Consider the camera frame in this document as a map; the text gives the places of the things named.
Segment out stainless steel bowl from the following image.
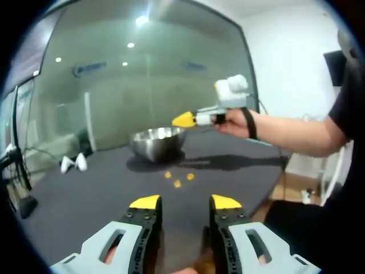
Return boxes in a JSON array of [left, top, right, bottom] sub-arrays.
[[129, 127, 188, 164]]

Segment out yellow QQ candies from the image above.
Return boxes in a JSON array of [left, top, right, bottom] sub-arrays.
[[164, 171, 196, 190]]

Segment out person's right hand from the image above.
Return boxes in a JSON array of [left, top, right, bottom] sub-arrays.
[[212, 109, 252, 140]]

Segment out person's leg in black shorts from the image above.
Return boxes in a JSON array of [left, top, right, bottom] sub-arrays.
[[263, 199, 365, 266]]

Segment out black table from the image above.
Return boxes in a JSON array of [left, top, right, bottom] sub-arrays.
[[19, 130, 294, 273]]

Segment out white power strip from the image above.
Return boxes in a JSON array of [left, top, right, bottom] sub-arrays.
[[301, 187, 316, 204]]

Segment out black tripod stand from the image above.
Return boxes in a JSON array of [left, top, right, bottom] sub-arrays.
[[0, 84, 38, 220]]

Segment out person's black shirt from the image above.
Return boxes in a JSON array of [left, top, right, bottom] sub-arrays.
[[327, 64, 365, 206]]

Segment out grey head-worn device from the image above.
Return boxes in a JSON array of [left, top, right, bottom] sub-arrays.
[[336, 27, 359, 62]]

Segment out black wrist strap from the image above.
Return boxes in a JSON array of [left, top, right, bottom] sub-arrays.
[[241, 109, 259, 141]]

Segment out white metal frame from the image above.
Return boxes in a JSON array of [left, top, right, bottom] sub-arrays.
[[318, 147, 348, 207]]

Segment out black wall monitor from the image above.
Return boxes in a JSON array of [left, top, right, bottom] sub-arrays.
[[323, 50, 345, 87]]

